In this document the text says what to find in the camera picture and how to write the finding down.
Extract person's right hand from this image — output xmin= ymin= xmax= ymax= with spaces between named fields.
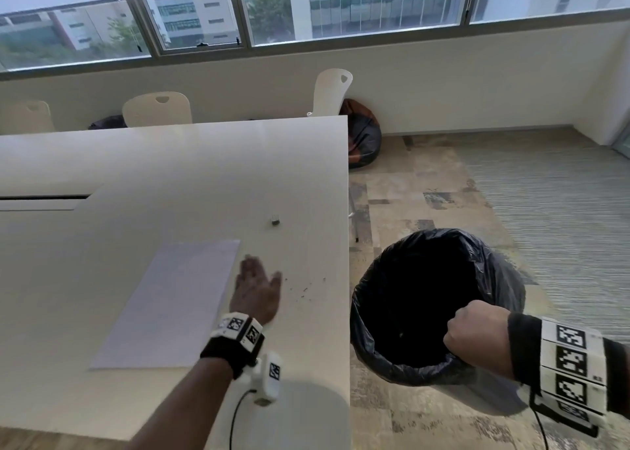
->
xmin=443 ymin=299 xmax=514 ymax=382

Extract person's left hand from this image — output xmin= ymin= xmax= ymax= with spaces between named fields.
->
xmin=230 ymin=255 xmax=283 ymax=326

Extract black trash bag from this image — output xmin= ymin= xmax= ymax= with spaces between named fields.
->
xmin=349 ymin=228 xmax=527 ymax=387

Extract person's left forearm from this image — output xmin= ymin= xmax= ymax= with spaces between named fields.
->
xmin=125 ymin=355 xmax=235 ymax=450

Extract scattered pencil shavings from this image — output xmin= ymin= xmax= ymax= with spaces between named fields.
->
xmin=284 ymin=276 xmax=327 ymax=302

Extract white paper sheet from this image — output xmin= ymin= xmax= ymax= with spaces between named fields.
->
xmin=89 ymin=239 xmax=241 ymax=371

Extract brown and black bean bag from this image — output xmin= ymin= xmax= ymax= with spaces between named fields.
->
xmin=340 ymin=98 xmax=383 ymax=169

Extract white plastic chair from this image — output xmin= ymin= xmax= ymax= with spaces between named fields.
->
xmin=0 ymin=100 xmax=56 ymax=135
xmin=307 ymin=68 xmax=354 ymax=117
xmin=121 ymin=92 xmax=193 ymax=128

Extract dark bag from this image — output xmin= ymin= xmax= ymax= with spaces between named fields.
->
xmin=88 ymin=114 xmax=125 ymax=131

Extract grey framed window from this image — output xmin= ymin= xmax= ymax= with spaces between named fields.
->
xmin=0 ymin=0 xmax=630 ymax=74

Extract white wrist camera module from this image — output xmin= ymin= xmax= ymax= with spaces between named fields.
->
xmin=252 ymin=350 xmax=284 ymax=407

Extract thin black cable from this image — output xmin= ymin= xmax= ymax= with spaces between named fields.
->
xmin=529 ymin=399 xmax=553 ymax=450
xmin=228 ymin=390 xmax=258 ymax=450

